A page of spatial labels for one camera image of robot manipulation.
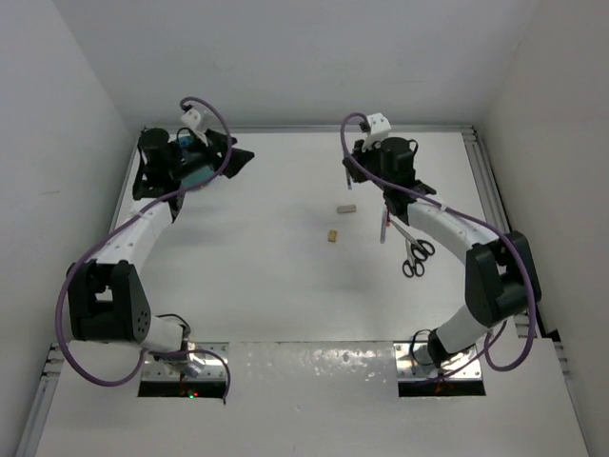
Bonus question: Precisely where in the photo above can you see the small black handled scissors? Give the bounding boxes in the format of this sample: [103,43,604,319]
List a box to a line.
[402,240,424,278]

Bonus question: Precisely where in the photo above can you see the teal round divided container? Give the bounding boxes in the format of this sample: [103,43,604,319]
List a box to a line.
[177,135,213,188]

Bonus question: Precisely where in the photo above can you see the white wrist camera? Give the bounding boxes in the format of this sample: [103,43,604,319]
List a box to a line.
[360,112,392,143]
[181,107,209,131]

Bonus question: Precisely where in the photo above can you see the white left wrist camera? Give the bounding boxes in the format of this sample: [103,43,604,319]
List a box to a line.
[181,107,209,131]

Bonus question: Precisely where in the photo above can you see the metal base plate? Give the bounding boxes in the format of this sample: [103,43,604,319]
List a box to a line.
[141,342,229,382]
[393,340,482,383]

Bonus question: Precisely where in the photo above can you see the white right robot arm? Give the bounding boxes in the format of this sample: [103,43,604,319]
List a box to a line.
[343,137,542,368]

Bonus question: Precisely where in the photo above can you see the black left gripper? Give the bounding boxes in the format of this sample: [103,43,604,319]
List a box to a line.
[168,129,253,182]

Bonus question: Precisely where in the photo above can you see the white eraser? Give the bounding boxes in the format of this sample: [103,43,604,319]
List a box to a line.
[336,205,357,214]

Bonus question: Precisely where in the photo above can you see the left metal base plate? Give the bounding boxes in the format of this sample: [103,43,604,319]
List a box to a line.
[141,342,229,382]

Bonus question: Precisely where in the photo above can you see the tan eraser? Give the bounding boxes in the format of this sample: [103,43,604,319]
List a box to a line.
[327,230,338,243]

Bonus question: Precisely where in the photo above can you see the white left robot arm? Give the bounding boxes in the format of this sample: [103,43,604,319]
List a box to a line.
[68,128,255,353]

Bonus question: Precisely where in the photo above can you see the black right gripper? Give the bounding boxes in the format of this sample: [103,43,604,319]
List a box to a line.
[344,137,391,192]

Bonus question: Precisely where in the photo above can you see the red pen with clear cap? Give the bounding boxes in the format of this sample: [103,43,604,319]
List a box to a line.
[345,168,352,190]

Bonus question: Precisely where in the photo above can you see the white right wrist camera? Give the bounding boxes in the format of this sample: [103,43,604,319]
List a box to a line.
[360,112,392,143]

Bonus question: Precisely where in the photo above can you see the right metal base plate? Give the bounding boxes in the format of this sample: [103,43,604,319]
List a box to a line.
[393,340,482,383]

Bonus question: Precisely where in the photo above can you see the large black handled scissors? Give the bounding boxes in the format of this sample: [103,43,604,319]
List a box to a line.
[390,219,436,262]

